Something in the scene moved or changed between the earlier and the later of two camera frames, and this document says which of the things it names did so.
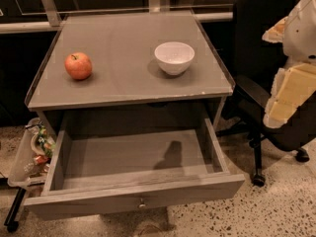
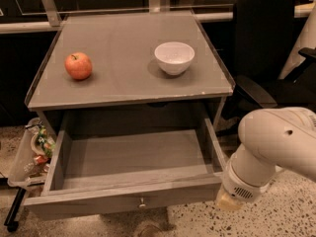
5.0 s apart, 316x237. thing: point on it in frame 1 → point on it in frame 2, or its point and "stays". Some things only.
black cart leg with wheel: (9, 221) stays
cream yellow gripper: (302, 37) → (242, 186)
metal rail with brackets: (156, 4) stays
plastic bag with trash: (33, 156) stays
